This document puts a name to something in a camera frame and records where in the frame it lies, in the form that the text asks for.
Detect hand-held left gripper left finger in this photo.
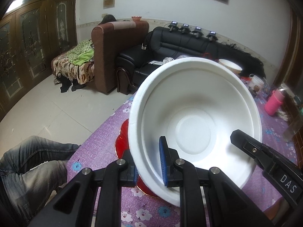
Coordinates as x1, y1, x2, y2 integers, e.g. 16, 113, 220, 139
27, 150, 140, 227

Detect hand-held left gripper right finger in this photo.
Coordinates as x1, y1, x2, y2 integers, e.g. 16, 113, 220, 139
159, 136, 275, 227

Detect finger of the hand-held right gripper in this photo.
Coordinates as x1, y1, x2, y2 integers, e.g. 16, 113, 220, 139
230, 130, 275, 171

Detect large red plate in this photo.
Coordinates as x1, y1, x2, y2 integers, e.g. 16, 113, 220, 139
115, 119, 166, 198

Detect white foam bowl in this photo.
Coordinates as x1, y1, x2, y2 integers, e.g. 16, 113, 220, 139
128, 57, 262, 208

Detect purple floral tablecloth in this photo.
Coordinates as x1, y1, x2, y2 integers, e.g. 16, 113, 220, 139
66, 83, 303, 227

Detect white gloves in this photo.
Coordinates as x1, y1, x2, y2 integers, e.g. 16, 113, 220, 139
276, 109, 290, 121

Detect bottle with pink knit sleeve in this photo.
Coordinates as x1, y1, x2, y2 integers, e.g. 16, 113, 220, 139
264, 89, 286, 117

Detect white plastic cup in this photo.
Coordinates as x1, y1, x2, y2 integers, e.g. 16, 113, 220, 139
250, 74, 264, 88

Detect dark clothes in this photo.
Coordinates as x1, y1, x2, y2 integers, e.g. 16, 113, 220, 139
54, 74, 82, 93

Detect brown patterned blanket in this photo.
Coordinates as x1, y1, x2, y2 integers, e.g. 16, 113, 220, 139
51, 52, 95, 86

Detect brown sofa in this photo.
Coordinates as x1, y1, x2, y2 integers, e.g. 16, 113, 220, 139
91, 20, 149, 95

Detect black leather sofa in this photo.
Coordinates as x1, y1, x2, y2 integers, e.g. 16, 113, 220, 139
116, 26, 264, 93

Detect green blanket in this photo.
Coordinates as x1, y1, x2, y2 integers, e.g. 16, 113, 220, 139
67, 39, 94, 65

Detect wooden cabinet doors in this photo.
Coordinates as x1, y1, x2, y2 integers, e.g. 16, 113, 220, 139
0, 0, 78, 121

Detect wooden door frame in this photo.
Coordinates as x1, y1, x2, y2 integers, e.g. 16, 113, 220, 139
272, 5, 303, 93

